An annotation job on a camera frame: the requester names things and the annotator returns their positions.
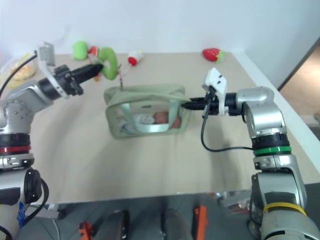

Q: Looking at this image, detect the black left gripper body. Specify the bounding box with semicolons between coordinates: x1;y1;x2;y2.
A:
53;64;85;98

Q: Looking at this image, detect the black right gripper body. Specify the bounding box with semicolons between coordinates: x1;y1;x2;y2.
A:
202;86;222;117

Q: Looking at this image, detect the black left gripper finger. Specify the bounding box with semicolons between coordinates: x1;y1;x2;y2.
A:
74;69;103;84
70;63;104;76

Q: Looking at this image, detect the curved green plush keychain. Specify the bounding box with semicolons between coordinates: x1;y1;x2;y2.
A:
98;46;120;81

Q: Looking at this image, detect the green zip pouch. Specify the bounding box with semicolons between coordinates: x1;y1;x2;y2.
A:
103;84;192;140

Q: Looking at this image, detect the light green plush toy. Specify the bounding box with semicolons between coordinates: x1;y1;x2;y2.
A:
72;40;89;61

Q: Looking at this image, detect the red item inside pouch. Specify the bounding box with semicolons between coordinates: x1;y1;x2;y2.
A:
152;110;181;130

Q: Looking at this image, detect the large red strawberry plush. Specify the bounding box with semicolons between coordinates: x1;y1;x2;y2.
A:
202;47;227;65

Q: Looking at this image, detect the white and red plush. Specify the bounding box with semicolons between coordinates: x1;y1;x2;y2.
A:
127;49;144;67

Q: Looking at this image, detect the white grey cloth inside pouch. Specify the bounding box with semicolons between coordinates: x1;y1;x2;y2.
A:
116;113;155;134

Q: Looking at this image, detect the clear bag with yellow contents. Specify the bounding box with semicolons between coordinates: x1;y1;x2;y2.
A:
0;51;39;89

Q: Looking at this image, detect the brown wooden door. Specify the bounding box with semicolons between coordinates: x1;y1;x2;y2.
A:
277;36;320;121

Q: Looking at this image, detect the clear packet with red print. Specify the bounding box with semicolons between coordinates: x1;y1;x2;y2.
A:
227;196;251;216

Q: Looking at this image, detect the orange tool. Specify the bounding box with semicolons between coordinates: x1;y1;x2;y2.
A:
194;204;209;240
78;221;95;240

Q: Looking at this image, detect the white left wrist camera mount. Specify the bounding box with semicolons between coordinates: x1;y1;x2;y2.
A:
37;41;70;99

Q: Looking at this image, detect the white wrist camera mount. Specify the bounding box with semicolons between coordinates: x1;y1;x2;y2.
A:
37;41;70;99
201;67;230;116

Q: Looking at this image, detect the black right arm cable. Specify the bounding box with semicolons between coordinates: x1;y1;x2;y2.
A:
200;92;255;153

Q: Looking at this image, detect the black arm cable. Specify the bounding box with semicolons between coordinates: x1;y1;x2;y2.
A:
0;50;39;99
200;92;255;153

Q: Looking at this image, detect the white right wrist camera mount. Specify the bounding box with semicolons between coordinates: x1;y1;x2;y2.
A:
201;67;230;116

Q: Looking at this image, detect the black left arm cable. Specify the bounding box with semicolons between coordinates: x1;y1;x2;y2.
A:
0;50;39;99

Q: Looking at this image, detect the black shoulder cable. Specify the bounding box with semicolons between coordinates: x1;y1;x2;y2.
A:
17;178;50;227

